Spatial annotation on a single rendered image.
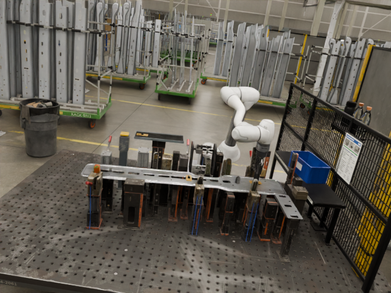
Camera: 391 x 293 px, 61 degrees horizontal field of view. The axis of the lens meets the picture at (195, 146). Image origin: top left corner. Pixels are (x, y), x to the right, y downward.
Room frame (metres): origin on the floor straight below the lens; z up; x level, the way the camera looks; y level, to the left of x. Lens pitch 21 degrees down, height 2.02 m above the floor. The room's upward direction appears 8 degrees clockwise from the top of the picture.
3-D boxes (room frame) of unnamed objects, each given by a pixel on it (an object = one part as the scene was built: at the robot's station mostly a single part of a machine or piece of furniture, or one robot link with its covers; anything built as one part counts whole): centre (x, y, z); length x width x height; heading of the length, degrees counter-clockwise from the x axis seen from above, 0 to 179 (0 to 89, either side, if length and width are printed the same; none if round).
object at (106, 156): (2.18, 0.62, 0.88); 0.11 x 0.10 x 0.36; 6
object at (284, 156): (2.36, -0.86, 1.01); 0.90 x 0.22 x 0.03; 6
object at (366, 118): (2.19, -1.09, 1.53); 0.06 x 0.06 x 0.20
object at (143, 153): (2.20, 0.36, 0.90); 0.13 x 0.10 x 0.41; 6
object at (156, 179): (2.06, 0.03, 1.00); 1.38 x 0.22 x 0.02; 96
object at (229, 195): (1.93, -0.27, 0.84); 0.11 x 0.08 x 0.29; 6
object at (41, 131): (4.28, 2.13, 0.36); 0.54 x 0.50 x 0.73; 178
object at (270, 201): (1.94, -0.54, 0.84); 0.11 x 0.10 x 0.28; 6
